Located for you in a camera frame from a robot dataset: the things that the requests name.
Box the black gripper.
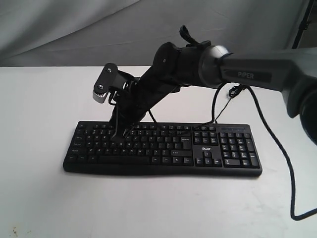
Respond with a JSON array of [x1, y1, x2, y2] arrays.
[[110, 66, 182, 143]]

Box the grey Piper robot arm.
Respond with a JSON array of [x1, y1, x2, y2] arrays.
[[110, 26, 317, 142]]

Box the black tripod stand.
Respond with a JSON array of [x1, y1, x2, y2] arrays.
[[291, 0, 315, 49]]

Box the black Acer keyboard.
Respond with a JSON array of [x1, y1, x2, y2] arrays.
[[63, 121, 263, 177]]

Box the grey backdrop cloth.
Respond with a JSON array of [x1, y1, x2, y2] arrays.
[[0, 0, 308, 67]]

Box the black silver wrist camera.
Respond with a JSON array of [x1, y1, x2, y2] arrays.
[[93, 63, 140, 104]]

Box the black keyboard USB cable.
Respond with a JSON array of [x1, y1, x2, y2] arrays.
[[214, 84, 242, 124]]

